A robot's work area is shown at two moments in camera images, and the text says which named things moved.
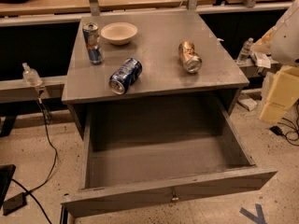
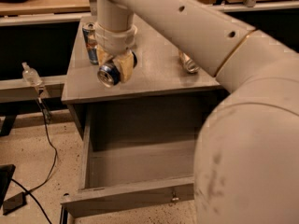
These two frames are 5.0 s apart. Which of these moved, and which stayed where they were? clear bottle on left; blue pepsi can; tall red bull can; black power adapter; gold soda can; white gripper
Moved: blue pepsi can; white gripper
Stayed: gold soda can; tall red bull can; clear bottle on left; black power adapter
